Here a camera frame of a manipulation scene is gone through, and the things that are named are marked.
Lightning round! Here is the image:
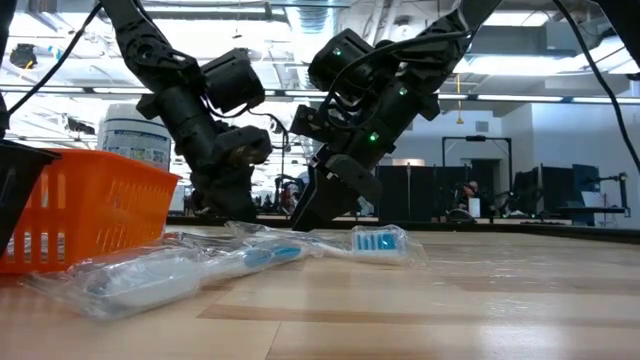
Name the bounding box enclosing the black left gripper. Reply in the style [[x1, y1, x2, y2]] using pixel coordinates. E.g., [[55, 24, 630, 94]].
[[149, 87, 259, 224]]

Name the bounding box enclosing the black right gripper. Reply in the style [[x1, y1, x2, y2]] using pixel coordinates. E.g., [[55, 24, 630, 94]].
[[289, 107, 407, 232]]

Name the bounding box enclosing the crinkled clear packet silver clipper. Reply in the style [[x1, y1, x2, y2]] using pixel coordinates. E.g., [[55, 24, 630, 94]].
[[164, 230, 251, 254]]

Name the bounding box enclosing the black partition panel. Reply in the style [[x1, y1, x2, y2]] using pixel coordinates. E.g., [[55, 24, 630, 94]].
[[374, 164, 501, 225]]

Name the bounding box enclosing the white wipes canister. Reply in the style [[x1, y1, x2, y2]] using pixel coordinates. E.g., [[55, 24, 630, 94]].
[[97, 103, 173, 172]]

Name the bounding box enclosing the black dome-shaped object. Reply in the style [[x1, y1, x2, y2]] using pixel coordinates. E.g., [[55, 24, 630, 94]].
[[446, 208, 479, 225]]

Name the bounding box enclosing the orange slotted plastic basket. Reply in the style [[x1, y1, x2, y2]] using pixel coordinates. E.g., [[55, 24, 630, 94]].
[[0, 148, 182, 275]]

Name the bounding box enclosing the person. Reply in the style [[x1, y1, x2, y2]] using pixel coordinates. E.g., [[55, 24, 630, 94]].
[[459, 180, 481, 211]]

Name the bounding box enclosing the black plastic bin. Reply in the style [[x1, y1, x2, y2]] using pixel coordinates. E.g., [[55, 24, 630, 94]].
[[0, 139, 62, 257]]

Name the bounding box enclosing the long ceiling light strip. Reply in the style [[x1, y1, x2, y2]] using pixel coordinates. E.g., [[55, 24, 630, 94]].
[[0, 85, 640, 105]]

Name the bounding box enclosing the black background workstation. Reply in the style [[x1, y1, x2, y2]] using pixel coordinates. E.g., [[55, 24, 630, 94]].
[[512, 164, 601, 221]]

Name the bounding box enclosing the bright ceiling light panel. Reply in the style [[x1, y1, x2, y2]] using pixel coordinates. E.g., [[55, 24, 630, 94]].
[[452, 53, 581, 76]]

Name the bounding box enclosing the black ceiling-hung device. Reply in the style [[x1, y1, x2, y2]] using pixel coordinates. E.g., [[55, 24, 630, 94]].
[[9, 43, 39, 70]]

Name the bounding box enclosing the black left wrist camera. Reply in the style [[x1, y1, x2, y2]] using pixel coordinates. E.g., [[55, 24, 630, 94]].
[[214, 124, 274, 167]]

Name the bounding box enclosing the thin black station frame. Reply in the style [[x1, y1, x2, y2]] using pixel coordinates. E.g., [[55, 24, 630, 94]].
[[441, 135, 514, 221]]

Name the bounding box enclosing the yellow hanging cord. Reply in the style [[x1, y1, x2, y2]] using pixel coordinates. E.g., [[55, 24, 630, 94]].
[[454, 73, 465, 126]]

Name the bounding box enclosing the silver ceiling air duct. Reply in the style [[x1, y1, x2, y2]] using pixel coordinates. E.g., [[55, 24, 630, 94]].
[[283, 0, 344, 61]]

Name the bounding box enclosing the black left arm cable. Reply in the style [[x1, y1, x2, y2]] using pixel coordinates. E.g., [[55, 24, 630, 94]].
[[0, 2, 104, 117]]

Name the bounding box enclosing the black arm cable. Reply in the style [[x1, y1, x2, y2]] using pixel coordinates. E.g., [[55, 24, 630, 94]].
[[551, 0, 640, 174], [0, 2, 104, 117]]

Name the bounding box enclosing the black aluminium table frame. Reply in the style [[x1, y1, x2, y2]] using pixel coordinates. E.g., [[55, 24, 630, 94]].
[[167, 214, 640, 246]]

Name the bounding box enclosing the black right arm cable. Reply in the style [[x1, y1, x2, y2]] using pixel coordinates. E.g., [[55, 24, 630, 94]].
[[551, 0, 640, 174]]

